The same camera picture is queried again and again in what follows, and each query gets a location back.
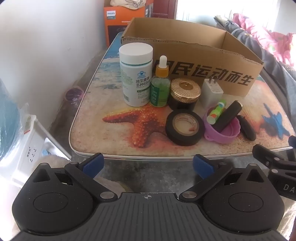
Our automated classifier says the white power strip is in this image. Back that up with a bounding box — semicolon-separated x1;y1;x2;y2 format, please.
22;137;41;167

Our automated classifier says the orange appliance box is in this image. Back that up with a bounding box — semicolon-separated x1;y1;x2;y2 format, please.
103;0;154;47

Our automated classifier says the black cylinder tube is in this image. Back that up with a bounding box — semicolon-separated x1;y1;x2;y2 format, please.
214;100;243;132

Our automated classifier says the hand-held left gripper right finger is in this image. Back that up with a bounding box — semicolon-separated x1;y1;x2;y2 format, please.
179;154;265;202

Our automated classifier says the plastic-wrapped rolled mat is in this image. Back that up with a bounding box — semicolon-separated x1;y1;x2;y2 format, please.
50;67;93;139

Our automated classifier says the brown cardboard box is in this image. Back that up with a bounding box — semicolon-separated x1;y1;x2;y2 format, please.
121;17;264;97

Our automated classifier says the black jar with gold lid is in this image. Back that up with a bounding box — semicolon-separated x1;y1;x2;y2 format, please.
168;78;201;111

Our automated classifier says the white charger plug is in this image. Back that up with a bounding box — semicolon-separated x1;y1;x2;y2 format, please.
200;77;224;108

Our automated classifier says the white pill bottle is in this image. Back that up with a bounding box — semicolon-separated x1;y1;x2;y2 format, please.
119;43;154;107

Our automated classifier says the white storage box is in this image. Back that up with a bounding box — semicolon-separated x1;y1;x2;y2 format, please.
0;113;72;188

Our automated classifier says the green lip balm stick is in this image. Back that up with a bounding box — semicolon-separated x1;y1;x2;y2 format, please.
206;100;226;125

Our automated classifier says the green dropper bottle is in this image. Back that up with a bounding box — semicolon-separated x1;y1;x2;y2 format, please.
150;56;171;108

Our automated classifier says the pink floral quilt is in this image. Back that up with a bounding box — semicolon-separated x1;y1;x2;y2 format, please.
232;13;296;63

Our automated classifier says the pink plastic plate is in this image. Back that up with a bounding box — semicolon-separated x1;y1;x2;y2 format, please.
203;105;241;144

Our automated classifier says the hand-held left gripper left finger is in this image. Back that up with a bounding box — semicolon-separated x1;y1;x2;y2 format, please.
31;153;117;202

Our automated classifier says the dark red door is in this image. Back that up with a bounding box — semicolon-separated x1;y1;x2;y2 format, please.
150;0;178;19

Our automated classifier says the blue water jug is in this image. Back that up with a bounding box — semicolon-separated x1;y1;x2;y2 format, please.
0;77;21;160

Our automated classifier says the black tape roll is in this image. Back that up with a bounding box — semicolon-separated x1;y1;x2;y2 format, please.
165;109;205;146

